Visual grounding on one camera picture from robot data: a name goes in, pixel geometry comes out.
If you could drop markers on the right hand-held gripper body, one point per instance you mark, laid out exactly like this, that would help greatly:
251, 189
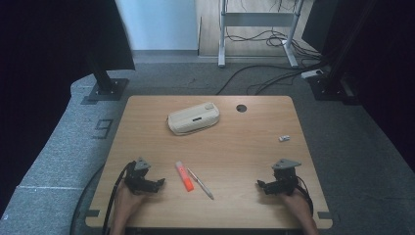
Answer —
286, 179

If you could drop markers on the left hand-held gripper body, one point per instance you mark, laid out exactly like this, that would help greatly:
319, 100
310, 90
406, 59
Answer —
138, 178

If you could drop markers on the orange highlighter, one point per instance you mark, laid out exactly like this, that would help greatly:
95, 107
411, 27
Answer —
184, 177

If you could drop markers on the small white eraser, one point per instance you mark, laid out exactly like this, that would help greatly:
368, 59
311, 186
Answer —
284, 138

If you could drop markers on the silver pen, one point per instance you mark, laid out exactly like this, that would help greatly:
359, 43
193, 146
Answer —
200, 184

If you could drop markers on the beige pencil case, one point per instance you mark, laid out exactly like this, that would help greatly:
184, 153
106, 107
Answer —
193, 118

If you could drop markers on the person's right hand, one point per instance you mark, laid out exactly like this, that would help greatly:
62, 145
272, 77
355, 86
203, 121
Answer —
297, 202

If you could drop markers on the person's left hand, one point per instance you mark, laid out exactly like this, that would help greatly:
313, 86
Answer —
125, 200

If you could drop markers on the black metal stand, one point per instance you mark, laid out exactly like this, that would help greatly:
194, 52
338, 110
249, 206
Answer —
329, 86
106, 86

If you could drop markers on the white power strip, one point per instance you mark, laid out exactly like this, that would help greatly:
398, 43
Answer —
311, 73

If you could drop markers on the black curtain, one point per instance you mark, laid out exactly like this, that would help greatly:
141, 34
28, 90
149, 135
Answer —
49, 49
385, 65

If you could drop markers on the white metal desk frame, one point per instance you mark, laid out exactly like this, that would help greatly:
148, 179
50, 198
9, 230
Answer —
257, 19

